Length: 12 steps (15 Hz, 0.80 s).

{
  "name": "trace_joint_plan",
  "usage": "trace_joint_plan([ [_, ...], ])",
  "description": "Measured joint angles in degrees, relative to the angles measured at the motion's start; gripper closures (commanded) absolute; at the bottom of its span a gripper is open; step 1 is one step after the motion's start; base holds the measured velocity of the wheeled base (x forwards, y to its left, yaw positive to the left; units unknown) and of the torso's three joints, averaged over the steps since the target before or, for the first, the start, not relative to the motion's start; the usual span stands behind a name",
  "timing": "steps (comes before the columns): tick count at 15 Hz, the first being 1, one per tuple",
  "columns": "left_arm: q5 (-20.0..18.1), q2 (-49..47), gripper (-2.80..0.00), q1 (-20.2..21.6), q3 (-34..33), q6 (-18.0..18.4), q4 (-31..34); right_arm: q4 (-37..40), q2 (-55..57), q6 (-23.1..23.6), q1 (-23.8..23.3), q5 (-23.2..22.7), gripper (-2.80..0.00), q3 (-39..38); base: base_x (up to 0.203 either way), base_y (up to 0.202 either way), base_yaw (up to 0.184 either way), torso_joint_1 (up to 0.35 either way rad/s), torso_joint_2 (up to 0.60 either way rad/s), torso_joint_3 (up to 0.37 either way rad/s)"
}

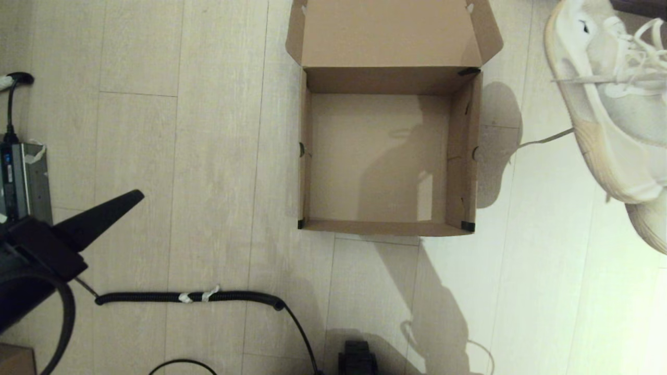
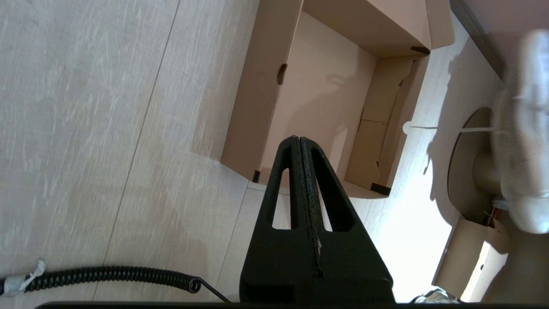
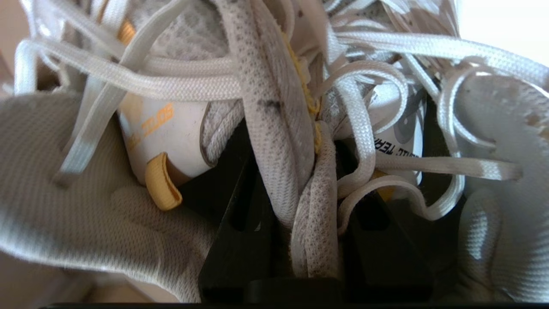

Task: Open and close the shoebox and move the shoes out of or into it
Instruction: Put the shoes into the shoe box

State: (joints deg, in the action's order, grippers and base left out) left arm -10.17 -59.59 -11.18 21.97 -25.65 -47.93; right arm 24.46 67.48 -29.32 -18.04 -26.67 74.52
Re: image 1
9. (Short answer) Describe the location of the brown cardboard shoe box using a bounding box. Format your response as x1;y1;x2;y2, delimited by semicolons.
286;0;504;238

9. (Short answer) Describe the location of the white sneaker yellow insole logo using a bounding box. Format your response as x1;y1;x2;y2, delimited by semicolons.
516;0;667;205

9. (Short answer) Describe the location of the white mesh sneaker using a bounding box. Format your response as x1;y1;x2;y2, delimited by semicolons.
624;201;667;256

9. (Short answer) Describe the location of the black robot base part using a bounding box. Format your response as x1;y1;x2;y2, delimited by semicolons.
338;341;377;375

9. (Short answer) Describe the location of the grey power adapter box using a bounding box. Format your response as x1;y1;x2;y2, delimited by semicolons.
0;141;53;224

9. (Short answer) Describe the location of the small brown cardboard carton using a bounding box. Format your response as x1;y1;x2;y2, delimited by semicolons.
0;344;36;375

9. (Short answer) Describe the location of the black cable with spiral wrap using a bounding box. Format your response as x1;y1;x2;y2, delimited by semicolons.
73;276;324;375

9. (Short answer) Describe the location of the black plug cable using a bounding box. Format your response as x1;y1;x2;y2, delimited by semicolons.
3;72;35;145

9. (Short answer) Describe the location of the black cable loop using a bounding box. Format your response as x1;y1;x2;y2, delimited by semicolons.
149;359;217;375

